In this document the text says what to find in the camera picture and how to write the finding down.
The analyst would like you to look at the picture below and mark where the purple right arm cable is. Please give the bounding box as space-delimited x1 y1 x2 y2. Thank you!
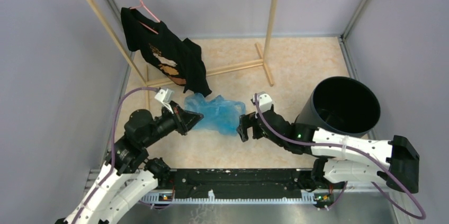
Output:
254 93 427 220

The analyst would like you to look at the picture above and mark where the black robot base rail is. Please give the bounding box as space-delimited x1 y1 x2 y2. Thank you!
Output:
87 167 378 205

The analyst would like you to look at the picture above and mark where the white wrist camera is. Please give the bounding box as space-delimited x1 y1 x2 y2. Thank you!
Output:
154 88 174 114
251 92 273 113

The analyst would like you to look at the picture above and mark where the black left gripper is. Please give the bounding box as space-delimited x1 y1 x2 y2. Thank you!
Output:
142 100 204 147

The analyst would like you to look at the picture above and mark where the metal corner frame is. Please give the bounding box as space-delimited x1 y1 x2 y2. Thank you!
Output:
92 0 130 166
338 0 370 80

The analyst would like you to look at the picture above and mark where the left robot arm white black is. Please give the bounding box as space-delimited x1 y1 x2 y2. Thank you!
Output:
56 102 203 223

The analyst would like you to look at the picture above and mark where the pink clothes hanger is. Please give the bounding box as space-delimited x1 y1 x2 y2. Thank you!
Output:
129 0 161 35

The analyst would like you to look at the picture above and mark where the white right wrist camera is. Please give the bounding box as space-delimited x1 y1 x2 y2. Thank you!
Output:
251 92 273 113

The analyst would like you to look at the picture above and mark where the blue plastic trash bag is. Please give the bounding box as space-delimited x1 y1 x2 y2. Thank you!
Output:
184 93 246 136

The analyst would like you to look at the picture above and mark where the wooden clothes rack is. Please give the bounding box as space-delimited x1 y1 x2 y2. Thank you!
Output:
86 0 278 87

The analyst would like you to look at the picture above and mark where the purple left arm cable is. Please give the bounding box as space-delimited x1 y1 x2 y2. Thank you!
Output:
71 87 160 221

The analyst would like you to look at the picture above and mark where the black printed t-shirt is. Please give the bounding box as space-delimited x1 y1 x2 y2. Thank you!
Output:
121 7 212 97

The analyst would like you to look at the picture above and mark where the metal corner frame right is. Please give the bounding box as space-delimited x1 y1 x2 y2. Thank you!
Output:
338 0 370 80

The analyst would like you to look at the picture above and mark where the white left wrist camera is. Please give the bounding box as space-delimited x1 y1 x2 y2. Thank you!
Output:
154 88 174 114

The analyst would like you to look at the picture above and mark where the black round trash bin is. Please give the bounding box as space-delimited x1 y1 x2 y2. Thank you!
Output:
295 76 381 137

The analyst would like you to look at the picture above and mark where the metal corner frame left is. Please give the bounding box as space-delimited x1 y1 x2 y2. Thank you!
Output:
92 0 130 166

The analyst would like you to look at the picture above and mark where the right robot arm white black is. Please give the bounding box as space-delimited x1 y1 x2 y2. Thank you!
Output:
237 110 420 194

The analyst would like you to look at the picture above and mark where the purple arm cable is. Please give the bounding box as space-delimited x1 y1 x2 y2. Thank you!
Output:
254 93 427 220
71 87 160 221

